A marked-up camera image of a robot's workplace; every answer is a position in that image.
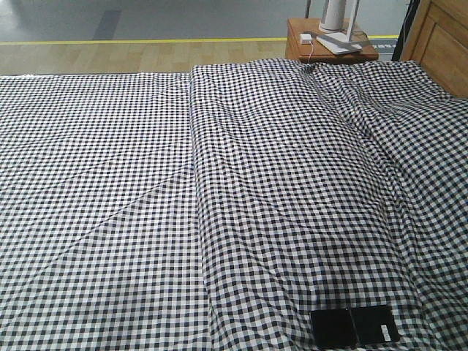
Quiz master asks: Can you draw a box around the black foldable smartphone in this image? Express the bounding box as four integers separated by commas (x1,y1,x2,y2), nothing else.
310,305,400,349

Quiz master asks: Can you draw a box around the checkered bed sheet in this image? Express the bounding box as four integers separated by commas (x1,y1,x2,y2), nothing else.
1,73,211,350

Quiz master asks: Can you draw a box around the white desk lamp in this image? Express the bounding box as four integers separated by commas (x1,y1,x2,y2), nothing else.
317,0,370,56

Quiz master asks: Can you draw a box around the checkered quilt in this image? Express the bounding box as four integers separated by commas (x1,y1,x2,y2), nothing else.
189,59,467,350

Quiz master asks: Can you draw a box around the wooden nightstand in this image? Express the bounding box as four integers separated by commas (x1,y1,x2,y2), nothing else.
285,18,379,64

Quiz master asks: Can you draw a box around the white charger adapter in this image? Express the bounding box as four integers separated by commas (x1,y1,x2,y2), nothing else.
299,33,313,45

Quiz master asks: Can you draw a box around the white cylindrical humidifier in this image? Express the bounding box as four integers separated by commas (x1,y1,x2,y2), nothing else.
319,0,347,33

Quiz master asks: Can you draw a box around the wooden headboard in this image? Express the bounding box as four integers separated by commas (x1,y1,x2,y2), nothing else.
401,0,467,98

